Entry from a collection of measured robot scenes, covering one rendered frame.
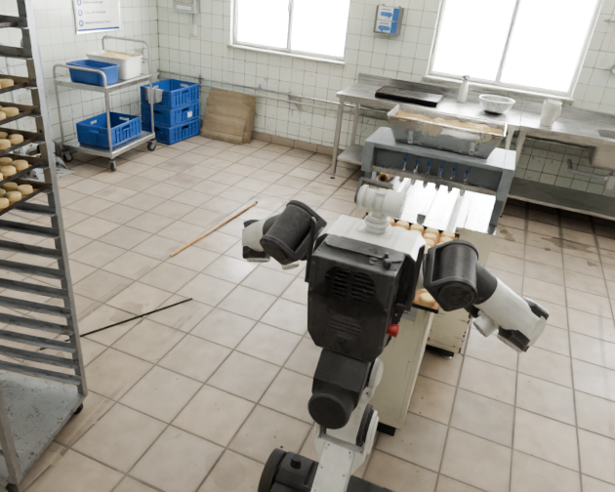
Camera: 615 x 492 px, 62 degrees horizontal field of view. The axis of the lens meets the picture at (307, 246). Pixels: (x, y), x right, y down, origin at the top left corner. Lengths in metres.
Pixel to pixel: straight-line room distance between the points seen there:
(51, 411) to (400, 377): 1.51
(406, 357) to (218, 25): 5.04
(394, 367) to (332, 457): 0.61
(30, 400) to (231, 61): 4.79
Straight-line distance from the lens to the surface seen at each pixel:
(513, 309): 1.38
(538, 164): 5.83
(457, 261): 1.27
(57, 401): 2.59
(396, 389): 2.40
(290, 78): 6.20
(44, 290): 2.32
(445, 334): 3.02
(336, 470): 1.88
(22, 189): 2.03
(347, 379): 1.39
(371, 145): 2.65
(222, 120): 6.44
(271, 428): 2.58
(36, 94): 1.97
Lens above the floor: 1.91
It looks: 28 degrees down
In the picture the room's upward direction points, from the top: 6 degrees clockwise
